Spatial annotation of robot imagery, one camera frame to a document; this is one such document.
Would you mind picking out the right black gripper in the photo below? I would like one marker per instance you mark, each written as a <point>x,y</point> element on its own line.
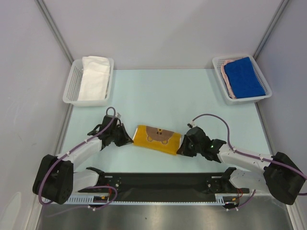
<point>189,145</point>

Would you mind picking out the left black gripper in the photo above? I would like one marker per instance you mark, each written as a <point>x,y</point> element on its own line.
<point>125,139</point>

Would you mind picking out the yellow brown bear towel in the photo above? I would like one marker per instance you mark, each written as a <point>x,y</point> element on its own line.
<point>157,139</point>

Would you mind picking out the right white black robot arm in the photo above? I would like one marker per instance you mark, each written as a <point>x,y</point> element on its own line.
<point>275,174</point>

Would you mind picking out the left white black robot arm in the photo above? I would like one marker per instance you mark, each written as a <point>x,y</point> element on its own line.
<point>57,177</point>

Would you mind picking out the white towel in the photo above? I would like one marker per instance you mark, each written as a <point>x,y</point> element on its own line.
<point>96,71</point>

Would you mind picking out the left white plastic basket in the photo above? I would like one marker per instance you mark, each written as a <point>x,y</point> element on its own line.
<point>72,88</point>

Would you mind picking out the white plastic basket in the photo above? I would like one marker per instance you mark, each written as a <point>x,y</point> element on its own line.
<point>217,63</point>
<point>72,88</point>

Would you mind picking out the pink towel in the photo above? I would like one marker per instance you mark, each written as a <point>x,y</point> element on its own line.
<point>226,79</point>

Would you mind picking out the right white plastic basket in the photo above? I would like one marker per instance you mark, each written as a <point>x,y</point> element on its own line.
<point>217,63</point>

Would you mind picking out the blue towel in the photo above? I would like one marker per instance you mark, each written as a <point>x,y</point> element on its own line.
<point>243,80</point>

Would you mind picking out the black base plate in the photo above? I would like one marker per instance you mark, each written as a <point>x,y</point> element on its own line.
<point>167,187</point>

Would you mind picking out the white slotted cable duct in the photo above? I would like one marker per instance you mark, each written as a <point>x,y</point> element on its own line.
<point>88,200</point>

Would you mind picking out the left aluminium corner post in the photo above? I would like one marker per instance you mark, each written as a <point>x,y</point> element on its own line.
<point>54,29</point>

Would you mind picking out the aluminium corner post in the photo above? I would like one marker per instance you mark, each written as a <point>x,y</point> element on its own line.
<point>54,29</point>
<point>273,23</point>

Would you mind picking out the right aluminium corner post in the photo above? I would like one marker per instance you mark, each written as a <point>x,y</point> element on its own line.
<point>273,23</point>

